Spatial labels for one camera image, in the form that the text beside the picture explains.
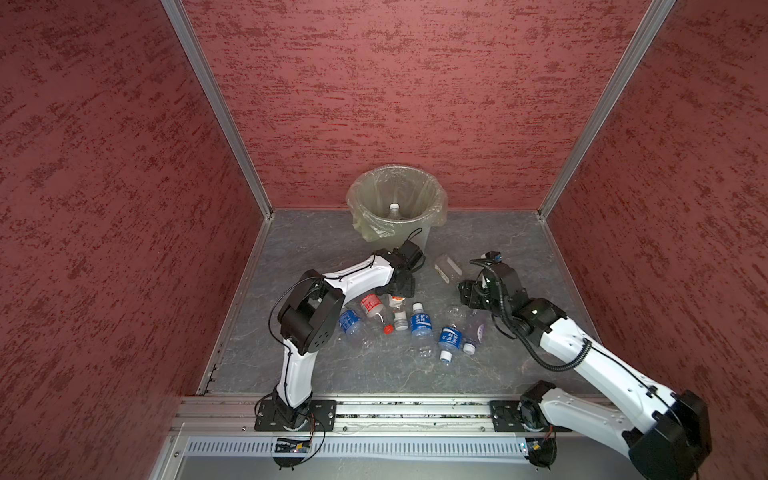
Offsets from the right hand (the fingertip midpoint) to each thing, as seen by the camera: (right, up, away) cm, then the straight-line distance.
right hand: (468, 292), depth 81 cm
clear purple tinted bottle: (+3, -12, +5) cm, 13 cm away
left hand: (-19, -3, +12) cm, 23 cm away
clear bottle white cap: (-20, +25, +26) cm, 41 cm away
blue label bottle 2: (-13, -13, +3) cm, 18 cm away
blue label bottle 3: (-5, -13, +1) cm, 14 cm away
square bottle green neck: (-2, +4, +21) cm, 22 cm away
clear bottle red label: (-27, -6, +7) cm, 28 cm away
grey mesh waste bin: (-13, +16, +6) cm, 22 cm away
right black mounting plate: (+8, -31, -7) cm, 32 cm away
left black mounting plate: (-39, -31, -6) cm, 50 cm away
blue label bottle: (-32, -14, +7) cm, 35 cm away
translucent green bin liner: (-11, +28, +17) cm, 34 cm away
